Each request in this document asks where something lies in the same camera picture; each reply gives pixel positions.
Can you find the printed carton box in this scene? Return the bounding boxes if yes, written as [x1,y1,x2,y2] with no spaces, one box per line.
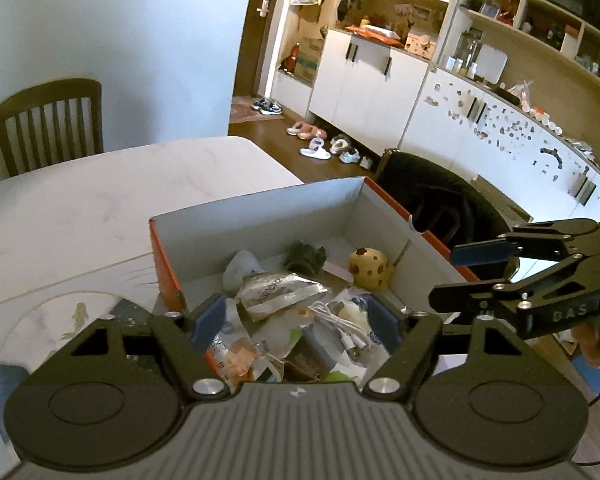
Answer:
[295,37,326,84]

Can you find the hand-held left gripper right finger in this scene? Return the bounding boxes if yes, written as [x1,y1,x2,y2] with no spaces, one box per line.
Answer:
[360,292,545,402]

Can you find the wooden slat chair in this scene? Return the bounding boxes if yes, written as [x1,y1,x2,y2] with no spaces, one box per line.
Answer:
[0,78,104,177]

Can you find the white shoe cabinet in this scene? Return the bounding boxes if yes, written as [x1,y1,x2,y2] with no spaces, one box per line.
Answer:
[307,27,431,149]

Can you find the white rectangular board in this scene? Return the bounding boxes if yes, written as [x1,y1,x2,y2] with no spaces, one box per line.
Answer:
[477,42,509,84]

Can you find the red brown bottle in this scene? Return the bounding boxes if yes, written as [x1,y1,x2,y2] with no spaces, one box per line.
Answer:
[279,42,301,74]

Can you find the small dark box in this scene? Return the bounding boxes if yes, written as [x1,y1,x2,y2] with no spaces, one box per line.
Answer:
[285,327,334,384]

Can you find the patterned doormat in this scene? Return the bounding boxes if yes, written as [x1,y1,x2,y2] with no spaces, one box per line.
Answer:
[229,102,284,125]

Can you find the grey shoes pair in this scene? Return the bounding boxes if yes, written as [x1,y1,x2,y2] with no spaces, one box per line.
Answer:
[329,134,376,170]

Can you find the tan spotted hamster toy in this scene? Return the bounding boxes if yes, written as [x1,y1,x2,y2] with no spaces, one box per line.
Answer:
[349,247,394,290]

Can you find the red cardboard box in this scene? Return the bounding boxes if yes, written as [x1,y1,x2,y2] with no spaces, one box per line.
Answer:
[149,176,482,401]

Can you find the dark green fuzzy item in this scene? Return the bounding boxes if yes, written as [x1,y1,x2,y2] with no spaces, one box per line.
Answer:
[282,242,328,276]

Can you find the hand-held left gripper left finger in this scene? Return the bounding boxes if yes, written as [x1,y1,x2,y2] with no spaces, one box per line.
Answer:
[45,294,231,402]

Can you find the curved wooden wall shelving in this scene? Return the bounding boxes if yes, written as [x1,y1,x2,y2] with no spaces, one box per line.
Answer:
[450,0,600,112]

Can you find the person's right hand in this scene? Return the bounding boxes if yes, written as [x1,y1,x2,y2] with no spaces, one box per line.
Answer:
[571,322,600,367]

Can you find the silver foil snack bag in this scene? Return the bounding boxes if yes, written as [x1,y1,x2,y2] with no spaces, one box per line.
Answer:
[237,272,334,322]

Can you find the white printed packet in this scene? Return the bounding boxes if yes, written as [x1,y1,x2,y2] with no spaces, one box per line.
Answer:
[207,310,246,376]

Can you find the white round pouch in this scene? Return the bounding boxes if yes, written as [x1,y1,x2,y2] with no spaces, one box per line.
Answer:
[223,251,261,294]

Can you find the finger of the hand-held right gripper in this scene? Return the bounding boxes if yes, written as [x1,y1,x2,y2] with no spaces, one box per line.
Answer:
[450,217,600,267]
[427,252,600,314]

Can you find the white sticker cabinet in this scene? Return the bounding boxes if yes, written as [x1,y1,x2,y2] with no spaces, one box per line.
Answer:
[402,67,600,222]

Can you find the clear bag with toy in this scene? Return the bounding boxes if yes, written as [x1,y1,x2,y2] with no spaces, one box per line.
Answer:
[325,292,396,357]

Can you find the pink slippers pair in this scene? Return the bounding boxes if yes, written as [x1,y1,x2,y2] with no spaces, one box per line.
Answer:
[286,121,329,140]

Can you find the orange red flat packet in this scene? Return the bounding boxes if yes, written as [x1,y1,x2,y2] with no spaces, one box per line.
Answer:
[345,24,402,44]

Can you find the white cable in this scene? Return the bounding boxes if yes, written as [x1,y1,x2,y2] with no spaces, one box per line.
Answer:
[307,302,369,361]

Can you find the brown wooden door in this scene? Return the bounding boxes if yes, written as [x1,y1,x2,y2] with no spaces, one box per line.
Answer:
[232,0,301,99]

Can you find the black speckled pad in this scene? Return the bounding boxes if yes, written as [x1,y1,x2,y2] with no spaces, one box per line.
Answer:
[112,299,154,322]

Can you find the white marble desktop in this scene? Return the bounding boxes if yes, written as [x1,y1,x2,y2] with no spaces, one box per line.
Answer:
[0,135,596,480]

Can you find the white slippers pair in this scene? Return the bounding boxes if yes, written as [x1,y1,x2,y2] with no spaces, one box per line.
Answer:
[300,137,333,161]

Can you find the dark sneakers pair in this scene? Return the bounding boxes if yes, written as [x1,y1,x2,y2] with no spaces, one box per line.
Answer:
[252,98,284,116]

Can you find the black chair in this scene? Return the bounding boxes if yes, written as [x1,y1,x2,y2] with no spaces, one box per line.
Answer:
[375,149,534,281]

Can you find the green white wrapper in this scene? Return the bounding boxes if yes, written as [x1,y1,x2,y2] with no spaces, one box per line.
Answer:
[325,360,369,386]

